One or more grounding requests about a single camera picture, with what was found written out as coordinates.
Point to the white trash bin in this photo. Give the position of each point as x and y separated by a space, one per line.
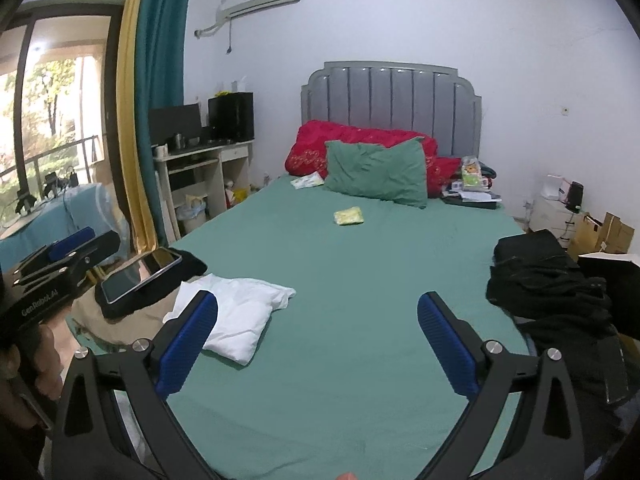
191 217

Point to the person's left hand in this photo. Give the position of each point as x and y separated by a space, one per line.
31 383

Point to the blue covered table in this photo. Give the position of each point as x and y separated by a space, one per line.
92 205

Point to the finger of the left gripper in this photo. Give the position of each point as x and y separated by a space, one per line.
56 251
80 254

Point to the black computer monitor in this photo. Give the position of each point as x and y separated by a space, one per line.
165 123

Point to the black balcony door frame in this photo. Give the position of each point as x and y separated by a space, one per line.
58 65

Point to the red pillow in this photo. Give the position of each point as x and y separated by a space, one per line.
308 153

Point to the white paper near pillow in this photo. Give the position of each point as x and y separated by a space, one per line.
309 181

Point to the black clothes pile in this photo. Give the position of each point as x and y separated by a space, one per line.
554 305

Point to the stack of books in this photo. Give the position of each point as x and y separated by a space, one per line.
453 193

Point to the black computer tower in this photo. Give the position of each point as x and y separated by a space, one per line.
231 117

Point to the grey padded headboard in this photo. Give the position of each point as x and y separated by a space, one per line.
430 99

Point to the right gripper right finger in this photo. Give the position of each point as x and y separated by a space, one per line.
544 440

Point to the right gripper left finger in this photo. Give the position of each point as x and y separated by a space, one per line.
90 439

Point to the yellow curtain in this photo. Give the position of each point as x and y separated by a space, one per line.
143 233

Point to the white hooded garment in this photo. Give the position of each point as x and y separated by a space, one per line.
244 309

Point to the green bed sheet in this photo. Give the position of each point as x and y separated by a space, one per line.
343 379

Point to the white bedside cabinet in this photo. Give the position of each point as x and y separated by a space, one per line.
550 212

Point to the snack bag on books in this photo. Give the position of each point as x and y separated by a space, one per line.
471 174

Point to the green pillow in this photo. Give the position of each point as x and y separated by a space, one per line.
396 174

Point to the beige garment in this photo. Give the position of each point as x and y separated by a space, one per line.
145 310

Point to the teal curtain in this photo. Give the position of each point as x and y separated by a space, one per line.
158 83

